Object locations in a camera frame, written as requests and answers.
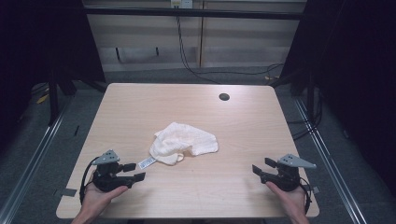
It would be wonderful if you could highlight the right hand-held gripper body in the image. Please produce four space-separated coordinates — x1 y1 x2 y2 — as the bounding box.
263 153 318 192

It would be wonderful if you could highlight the black stand leg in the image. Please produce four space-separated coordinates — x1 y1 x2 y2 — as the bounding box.
47 69 61 127

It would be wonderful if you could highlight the yellow floor tape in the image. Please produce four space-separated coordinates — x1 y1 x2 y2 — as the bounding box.
35 92 50 105

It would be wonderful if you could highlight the black curtain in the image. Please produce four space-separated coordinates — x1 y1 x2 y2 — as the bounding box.
0 0 106 153
269 0 396 190

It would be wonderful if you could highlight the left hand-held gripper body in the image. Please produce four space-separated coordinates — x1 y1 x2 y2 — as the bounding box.
92 149 138 193

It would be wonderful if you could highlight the white towel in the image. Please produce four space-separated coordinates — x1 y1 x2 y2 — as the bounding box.
137 121 219 171

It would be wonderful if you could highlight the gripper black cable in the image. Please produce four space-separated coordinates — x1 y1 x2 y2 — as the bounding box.
78 156 101 205
298 176 313 216

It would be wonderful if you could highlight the person's right hand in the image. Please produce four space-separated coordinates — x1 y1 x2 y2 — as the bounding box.
264 181 308 219

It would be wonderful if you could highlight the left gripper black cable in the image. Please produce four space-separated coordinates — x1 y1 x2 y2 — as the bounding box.
78 156 101 205

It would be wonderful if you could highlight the black horizontal frame bar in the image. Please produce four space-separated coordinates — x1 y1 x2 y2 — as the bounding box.
83 7 308 21

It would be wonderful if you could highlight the long black hanging cable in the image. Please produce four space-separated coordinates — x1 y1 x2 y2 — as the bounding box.
175 15 285 86

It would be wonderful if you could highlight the person's left hand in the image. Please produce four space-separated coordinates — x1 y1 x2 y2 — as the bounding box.
81 174 130 218

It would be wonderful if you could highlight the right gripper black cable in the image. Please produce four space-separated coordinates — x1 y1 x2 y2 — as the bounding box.
298 176 313 216

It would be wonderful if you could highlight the metal floor rail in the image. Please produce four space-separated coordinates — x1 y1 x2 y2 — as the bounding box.
0 95 75 224
292 96 369 224

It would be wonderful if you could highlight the bundle of black floor cables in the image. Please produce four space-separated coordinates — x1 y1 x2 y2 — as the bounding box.
287 87 324 142

